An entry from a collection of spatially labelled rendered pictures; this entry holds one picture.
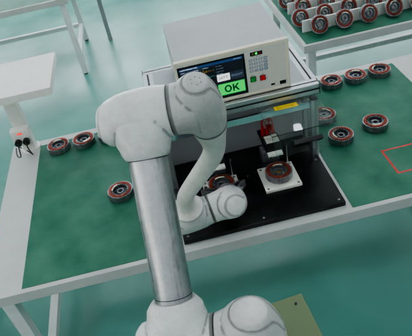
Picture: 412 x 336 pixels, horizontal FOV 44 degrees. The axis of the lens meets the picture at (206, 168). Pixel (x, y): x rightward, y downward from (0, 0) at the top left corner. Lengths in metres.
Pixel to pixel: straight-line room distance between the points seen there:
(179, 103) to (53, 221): 1.17
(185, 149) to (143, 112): 1.03
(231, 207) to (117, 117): 0.58
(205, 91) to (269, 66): 0.80
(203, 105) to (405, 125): 1.40
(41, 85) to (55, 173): 0.47
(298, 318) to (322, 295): 1.09
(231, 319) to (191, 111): 0.52
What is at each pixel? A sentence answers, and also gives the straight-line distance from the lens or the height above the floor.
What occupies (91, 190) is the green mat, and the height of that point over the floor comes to 0.75.
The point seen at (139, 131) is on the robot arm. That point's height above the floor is 1.50.
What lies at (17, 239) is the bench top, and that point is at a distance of 2.27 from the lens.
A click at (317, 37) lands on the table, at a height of 0.75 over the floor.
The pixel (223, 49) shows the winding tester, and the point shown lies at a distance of 1.94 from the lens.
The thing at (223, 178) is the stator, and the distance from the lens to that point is 2.10.
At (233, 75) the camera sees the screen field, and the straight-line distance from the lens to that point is 1.96.
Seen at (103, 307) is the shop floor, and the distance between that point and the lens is 2.86.
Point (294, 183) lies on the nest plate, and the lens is 2.09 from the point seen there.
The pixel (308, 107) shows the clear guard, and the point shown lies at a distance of 2.01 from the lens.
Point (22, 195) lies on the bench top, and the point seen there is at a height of 0.75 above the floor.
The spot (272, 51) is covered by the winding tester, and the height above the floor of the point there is 1.28.
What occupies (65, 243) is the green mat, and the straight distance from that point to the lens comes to 2.15.
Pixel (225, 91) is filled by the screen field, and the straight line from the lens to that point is 1.99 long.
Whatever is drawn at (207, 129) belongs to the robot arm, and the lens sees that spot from 1.28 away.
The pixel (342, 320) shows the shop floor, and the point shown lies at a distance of 2.61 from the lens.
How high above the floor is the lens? 2.18
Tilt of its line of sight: 39 degrees down
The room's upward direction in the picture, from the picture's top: 12 degrees counter-clockwise
